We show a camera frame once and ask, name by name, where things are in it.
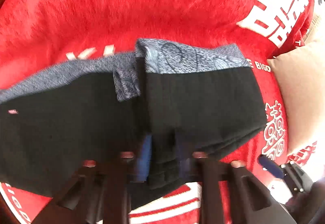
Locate black pants with blue trim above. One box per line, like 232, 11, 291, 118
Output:
1, 38, 267, 208

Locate beige pillow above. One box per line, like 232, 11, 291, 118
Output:
267, 42, 324, 155

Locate red bedspread with white characters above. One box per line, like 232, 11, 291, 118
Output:
1, 0, 315, 223

